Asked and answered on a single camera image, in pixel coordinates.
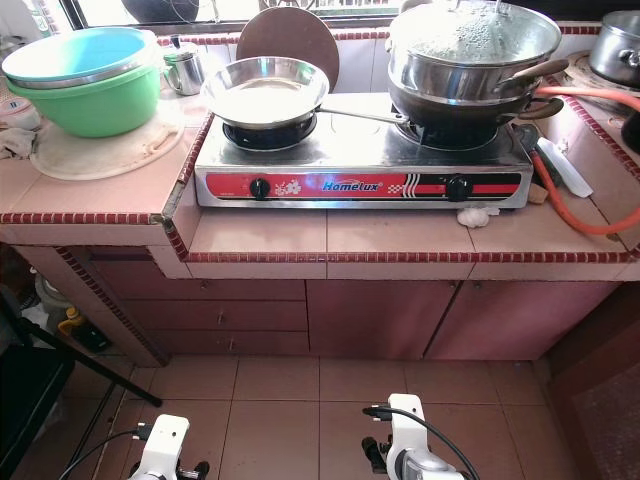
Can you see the pink kitchen cabinet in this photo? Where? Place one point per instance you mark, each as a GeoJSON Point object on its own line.
{"type": "Point", "coordinates": [380, 320]}

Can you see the black chair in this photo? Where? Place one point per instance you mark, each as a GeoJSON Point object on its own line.
{"type": "Point", "coordinates": [25, 400]}

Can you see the yellow black bottle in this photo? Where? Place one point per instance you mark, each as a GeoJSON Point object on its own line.
{"type": "Point", "coordinates": [72, 325]}

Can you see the white garlic bulb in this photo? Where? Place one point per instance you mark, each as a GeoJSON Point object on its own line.
{"type": "Point", "coordinates": [478, 216]}

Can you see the steel two-burner gas stove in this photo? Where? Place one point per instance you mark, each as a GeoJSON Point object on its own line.
{"type": "Point", "coordinates": [360, 152]}

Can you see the round white cutting board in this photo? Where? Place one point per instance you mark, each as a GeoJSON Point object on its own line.
{"type": "Point", "coordinates": [105, 158]}

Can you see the white knife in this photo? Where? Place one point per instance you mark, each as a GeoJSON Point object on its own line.
{"type": "Point", "coordinates": [568, 172]}

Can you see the steel frying pan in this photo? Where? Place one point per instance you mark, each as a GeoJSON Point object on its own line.
{"type": "Point", "coordinates": [265, 100]}

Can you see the grey cloth rag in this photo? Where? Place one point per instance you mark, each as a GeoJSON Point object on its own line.
{"type": "Point", "coordinates": [17, 145]}

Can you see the green plastic basin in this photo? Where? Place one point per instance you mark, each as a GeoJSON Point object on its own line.
{"type": "Point", "coordinates": [95, 110]}

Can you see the steel mug with lid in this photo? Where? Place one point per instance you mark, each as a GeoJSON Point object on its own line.
{"type": "Point", "coordinates": [184, 70]}

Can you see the round brown wooden board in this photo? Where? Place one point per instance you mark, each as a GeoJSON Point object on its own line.
{"type": "Point", "coordinates": [290, 38]}

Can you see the blue plastic basin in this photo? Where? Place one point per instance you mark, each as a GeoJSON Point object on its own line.
{"type": "Point", "coordinates": [75, 55]}

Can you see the small steel pot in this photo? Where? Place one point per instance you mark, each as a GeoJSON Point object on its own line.
{"type": "Point", "coordinates": [615, 50]}

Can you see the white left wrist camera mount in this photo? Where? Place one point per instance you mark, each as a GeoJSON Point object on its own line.
{"type": "Point", "coordinates": [163, 445]}

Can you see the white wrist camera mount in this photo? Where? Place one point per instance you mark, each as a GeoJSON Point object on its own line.
{"type": "Point", "coordinates": [408, 422]}
{"type": "Point", "coordinates": [163, 445]}

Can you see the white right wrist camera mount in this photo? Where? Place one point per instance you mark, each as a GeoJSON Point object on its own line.
{"type": "Point", "coordinates": [408, 422]}

